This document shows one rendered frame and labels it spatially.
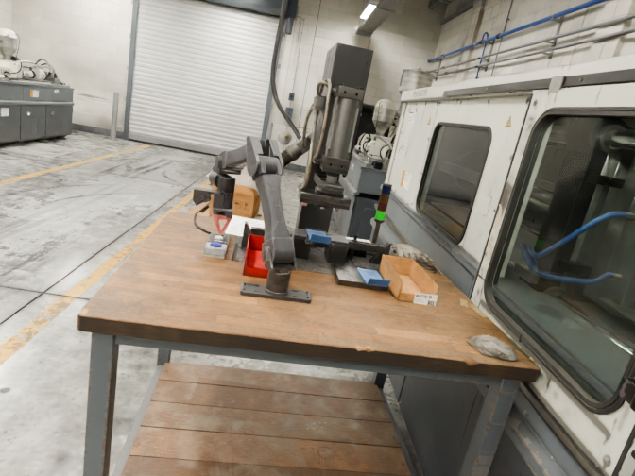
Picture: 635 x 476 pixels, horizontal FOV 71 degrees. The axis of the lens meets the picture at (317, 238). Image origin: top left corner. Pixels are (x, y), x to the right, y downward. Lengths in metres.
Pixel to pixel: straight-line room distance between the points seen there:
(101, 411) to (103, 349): 0.17
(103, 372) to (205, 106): 9.94
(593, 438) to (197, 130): 10.37
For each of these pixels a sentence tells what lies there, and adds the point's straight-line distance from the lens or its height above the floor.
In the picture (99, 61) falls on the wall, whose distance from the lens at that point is 11.64.
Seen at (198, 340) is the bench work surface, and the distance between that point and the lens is 1.08.
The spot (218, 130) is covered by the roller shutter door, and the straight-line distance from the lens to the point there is 10.88.
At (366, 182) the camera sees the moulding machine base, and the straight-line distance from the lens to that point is 4.71.
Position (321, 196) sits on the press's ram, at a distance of 1.57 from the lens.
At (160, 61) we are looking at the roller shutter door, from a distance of 11.18.
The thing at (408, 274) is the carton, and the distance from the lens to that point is 1.69.
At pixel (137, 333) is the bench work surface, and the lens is 1.10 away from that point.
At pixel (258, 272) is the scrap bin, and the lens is 1.38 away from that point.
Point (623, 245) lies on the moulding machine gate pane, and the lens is 1.19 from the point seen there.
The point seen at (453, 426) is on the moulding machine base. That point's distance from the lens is 1.86.
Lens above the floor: 1.41
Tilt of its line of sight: 15 degrees down
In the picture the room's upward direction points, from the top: 11 degrees clockwise
